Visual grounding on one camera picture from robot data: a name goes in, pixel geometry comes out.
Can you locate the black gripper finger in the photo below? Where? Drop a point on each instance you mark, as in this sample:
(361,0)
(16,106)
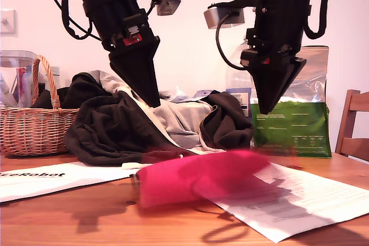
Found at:
(297,70)
(271,84)
(135,70)
(155,45)

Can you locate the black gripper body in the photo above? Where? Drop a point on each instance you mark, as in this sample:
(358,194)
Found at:
(276,27)
(115,12)

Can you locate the red zip pouch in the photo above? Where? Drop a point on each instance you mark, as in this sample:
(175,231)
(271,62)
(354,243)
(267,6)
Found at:
(178,182)

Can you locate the silver green Canagan bag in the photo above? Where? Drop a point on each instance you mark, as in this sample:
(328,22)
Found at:
(311,130)

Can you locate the large clear water bottle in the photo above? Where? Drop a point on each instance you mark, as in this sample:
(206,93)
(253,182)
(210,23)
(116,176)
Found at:
(236,79)

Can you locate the small dark flat object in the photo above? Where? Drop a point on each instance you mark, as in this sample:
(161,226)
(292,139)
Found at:
(165,95)

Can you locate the black grey hooded jacket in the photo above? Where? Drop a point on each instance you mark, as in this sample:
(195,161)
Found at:
(115,130)

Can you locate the blue white packet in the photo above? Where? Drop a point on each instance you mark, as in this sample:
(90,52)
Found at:
(199,95)

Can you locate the small grey container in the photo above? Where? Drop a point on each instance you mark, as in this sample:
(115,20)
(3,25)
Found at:
(56,71)

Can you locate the wooden chair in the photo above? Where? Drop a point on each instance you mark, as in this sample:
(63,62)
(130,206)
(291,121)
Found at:
(350,142)

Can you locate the clear plastic packets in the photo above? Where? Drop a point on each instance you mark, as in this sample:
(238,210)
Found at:
(17,84)

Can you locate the wicker basket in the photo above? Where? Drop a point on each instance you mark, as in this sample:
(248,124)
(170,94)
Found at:
(31,133)

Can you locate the white printed letter sheet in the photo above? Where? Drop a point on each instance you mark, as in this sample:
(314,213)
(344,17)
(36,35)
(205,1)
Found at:
(317,200)

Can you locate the white LeRobot paper sheet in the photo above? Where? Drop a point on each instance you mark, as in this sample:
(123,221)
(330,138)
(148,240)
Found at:
(57,179)

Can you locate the white wall socket plate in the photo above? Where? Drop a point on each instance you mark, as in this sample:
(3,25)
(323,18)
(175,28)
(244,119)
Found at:
(10,22)

